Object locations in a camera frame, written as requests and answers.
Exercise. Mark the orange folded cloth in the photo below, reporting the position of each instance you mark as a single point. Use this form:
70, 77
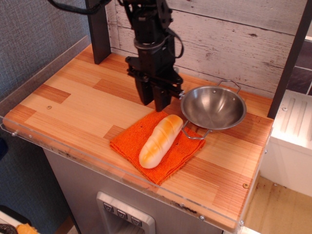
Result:
130, 142

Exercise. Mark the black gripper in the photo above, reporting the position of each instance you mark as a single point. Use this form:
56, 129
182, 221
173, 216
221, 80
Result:
154, 74

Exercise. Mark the dark vertical post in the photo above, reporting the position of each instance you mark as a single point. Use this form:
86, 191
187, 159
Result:
99, 34
291, 60

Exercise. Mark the toy bread loaf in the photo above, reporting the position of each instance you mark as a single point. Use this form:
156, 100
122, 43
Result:
160, 141

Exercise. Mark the dark vertical left post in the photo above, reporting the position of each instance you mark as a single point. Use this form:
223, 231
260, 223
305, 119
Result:
99, 34

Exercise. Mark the silver dispenser panel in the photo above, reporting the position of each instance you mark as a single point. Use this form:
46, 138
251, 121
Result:
121, 218

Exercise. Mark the dark vertical right post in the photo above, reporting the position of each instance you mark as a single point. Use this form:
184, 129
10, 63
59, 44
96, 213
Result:
291, 60

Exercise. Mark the grey toy fridge cabinet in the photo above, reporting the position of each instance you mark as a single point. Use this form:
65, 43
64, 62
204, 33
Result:
81, 184

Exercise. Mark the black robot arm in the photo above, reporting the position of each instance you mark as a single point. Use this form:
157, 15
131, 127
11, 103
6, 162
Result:
150, 21

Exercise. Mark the clear acrylic table guard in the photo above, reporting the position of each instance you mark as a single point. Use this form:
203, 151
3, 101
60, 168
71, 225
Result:
74, 108

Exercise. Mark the metal bowl with handles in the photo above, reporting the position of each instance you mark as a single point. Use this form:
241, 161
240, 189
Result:
213, 108

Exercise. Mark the orange black object bottom left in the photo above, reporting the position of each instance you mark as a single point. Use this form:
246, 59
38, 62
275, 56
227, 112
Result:
20, 229

